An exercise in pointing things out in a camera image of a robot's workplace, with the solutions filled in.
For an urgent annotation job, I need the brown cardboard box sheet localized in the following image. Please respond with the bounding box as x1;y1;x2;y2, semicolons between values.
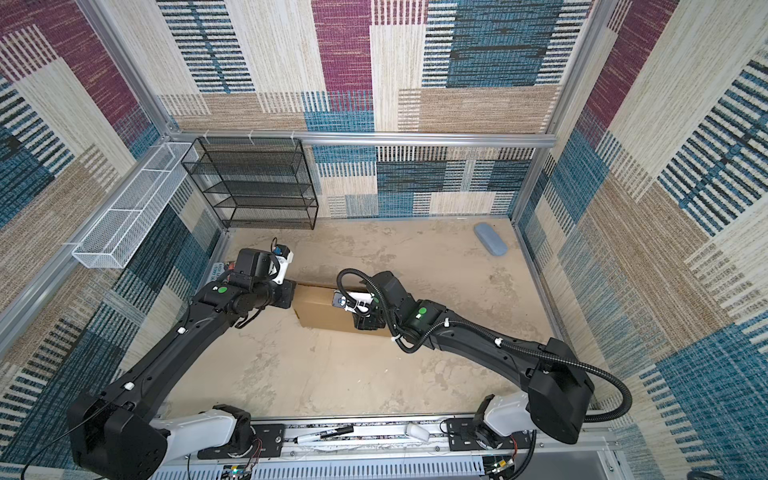
292;284;390;337

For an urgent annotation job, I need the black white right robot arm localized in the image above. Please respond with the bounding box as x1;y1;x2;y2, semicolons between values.
337;268;594;444

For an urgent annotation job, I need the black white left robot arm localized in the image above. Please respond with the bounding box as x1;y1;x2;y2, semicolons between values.
66;244;296;479

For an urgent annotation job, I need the colourful paperback book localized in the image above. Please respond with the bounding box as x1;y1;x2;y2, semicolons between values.
208;262;234;282

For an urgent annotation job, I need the small white plastic piece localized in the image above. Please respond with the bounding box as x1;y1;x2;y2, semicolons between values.
404;422;431;443

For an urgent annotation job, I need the blue-grey glasses case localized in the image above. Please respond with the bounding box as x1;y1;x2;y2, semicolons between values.
473;222;508;257

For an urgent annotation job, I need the black white marker pen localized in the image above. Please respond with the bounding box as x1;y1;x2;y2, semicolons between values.
293;424;354;445

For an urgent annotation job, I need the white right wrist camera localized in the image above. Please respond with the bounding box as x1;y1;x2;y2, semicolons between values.
331;290;373;315

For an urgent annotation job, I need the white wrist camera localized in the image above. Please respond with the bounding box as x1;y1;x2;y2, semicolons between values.
331;290;373;315
269;237;293;285

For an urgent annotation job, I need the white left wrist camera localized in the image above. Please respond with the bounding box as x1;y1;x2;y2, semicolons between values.
269;237;293;285

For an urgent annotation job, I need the black wire shelf rack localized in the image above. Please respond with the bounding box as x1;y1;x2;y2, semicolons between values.
181;137;319;230

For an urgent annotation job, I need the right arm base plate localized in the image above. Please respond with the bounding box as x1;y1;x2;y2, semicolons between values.
440;417;531;452

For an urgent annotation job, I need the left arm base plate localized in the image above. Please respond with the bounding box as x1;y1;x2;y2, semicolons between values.
196;423;286;460

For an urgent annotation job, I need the white wire mesh basket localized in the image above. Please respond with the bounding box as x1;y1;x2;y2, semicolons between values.
72;142;191;269

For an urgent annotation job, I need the black corrugated cable conduit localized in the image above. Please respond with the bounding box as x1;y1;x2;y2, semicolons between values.
335;267;634;480

